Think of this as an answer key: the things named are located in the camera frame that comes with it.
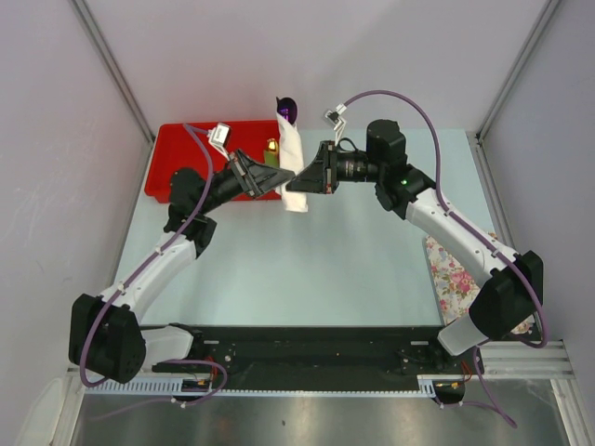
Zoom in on white paper napkin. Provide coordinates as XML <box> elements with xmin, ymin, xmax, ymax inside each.
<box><xmin>275</xmin><ymin>113</ymin><xmax>308</xmax><ymax>213</ymax></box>

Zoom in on aluminium frame rail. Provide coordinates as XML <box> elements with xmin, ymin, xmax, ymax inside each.
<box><xmin>480</xmin><ymin>341</ymin><xmax>575</xmax><ymax>379</ymax></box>

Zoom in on floral tray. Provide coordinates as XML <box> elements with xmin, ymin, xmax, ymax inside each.
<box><xmin>424</xmin><ymin>234</ymin><xmax>536</xmax><ymax>335</ymax></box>

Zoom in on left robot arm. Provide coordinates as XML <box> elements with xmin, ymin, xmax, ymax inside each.
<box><xmin>69</xmin><ymin>150</ymin><xmax>294</xmax><ymax>387</ymax></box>

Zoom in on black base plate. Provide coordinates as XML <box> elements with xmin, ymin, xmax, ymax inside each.
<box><xmin>152</xmin><ymin>325</ymin><xmax>477</xmax><ymax>393</ymax></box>

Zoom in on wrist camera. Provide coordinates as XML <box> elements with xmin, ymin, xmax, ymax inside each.
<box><xmin>207</xmin><ymin>123</ymin><xmax>231</xmax><ymax>159</ymax></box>
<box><xmin>324</xmin><ymin>103</ymin><xmax>347</xmax><ymax>143</ymax></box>

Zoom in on white cable duct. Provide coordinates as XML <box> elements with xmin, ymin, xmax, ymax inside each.
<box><xmin>86</xmin><ymin>374</ymin><xmax>441</xmax><ymax>399</ymax></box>

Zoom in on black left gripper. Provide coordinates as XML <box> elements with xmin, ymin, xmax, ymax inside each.
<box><xmin>198</xmin><ymin>149</ymin><xmax>295</xmax><ymax>216</ymax></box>

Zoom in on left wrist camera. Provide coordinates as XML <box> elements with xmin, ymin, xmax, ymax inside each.
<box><xmin>207</xmin><ymin>123</ymin><xmax>231</xmax><ymax>159</ymax></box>

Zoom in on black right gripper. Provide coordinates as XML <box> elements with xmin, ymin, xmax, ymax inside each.
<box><xmin>287</xmin><ymin>141</ymin><xmax>383</xmax><ymax>195</ymax></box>

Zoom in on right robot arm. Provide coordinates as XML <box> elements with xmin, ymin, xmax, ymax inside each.
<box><xmin>286</xmin><ymin>120</ymin><xmax>543</xmax><ymax>373</ymax></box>

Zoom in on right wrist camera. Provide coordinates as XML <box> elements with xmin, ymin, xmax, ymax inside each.
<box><xmin>324</xmin><ymin>103</ymin><xmax>347</xmax><ymax>143</ymax></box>

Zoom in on red plastic bin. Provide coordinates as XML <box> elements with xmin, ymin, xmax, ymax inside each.
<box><xmin>144</xmin><ymin>120</ymin><xmax>280</xmax><ymax>203</ymax></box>

